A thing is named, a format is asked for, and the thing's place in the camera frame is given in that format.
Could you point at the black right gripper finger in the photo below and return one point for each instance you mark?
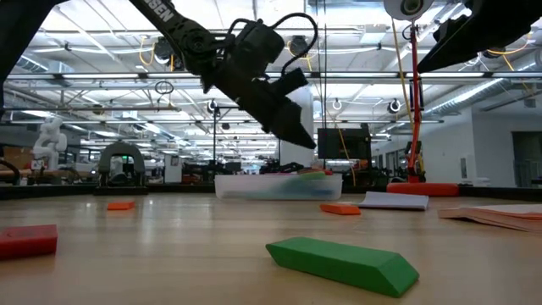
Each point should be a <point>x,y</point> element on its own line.
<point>451,27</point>
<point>499,25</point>

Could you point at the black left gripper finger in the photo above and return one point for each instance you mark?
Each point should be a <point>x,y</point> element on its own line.
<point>292,127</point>

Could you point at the orange eraser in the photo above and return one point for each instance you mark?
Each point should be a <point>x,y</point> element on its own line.
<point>339,209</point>
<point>121,206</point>

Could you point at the lilac sticky note pad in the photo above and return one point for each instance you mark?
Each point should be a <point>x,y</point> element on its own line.
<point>394,202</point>

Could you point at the green eraser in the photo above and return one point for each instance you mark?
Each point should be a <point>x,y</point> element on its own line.
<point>347,264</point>

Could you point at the pink sticky note pad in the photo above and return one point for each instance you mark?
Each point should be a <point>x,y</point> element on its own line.
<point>499,216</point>

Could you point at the red eraser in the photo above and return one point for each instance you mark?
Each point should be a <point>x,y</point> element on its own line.
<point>25,241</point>

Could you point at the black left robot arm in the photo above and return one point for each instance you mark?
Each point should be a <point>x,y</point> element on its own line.
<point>169,17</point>

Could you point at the white building column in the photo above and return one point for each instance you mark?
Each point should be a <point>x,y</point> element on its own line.
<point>296,159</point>

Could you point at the black monitor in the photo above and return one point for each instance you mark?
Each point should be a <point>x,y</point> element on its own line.
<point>343,144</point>

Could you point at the black arched stand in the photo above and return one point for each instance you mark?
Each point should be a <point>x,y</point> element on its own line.
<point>121,147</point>

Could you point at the red desk lamp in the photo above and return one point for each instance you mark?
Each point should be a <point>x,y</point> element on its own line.
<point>423,189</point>

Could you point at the large cardboard box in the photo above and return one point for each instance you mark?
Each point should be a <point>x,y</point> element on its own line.
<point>17,156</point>

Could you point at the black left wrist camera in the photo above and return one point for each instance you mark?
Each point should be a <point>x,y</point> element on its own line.
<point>258,44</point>

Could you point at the black robot station frame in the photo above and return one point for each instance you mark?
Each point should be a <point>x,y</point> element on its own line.
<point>214,144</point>

